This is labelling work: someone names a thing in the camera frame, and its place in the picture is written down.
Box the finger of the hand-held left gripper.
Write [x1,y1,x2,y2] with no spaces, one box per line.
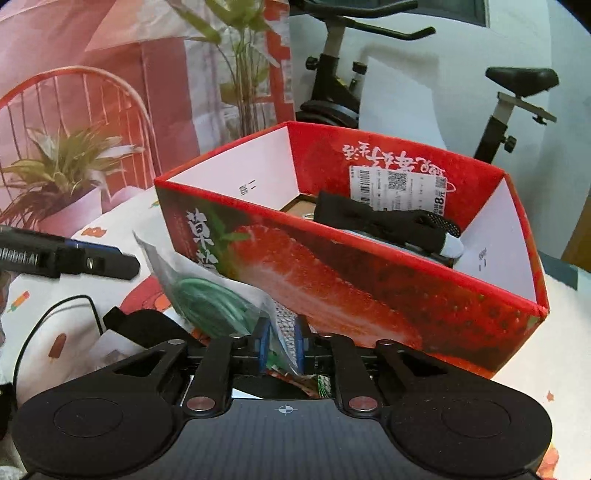
[69,239,123,256]
[55,247,140,281]

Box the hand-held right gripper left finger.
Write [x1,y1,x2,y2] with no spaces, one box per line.
[113,318,271,416]

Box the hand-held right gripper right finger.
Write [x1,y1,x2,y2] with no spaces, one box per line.
[294,318,446,415]

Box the clear packet with green cable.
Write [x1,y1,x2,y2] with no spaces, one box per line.
[134,232,334,400]

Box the red strawberry print box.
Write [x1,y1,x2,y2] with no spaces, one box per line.
[154,121,550,379]

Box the black white grip glove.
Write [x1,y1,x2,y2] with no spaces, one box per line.
[314,191,465,259]

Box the black eye mask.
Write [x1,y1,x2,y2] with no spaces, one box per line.
[102,307,204,352]

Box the printed plant backdrop cloth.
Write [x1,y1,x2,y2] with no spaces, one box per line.
[0,0,296,232]

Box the white board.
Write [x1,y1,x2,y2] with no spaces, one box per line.
[358,55,446,148]

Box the black exercise bike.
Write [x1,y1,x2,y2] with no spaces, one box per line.
[288,0,560,164]

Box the wooden door panel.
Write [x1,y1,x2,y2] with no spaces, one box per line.
[561,203,591,268]

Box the dark window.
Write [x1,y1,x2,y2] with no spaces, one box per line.
[369,0,490,27]

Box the black cable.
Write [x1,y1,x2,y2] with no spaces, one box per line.
[13,295,105,407]

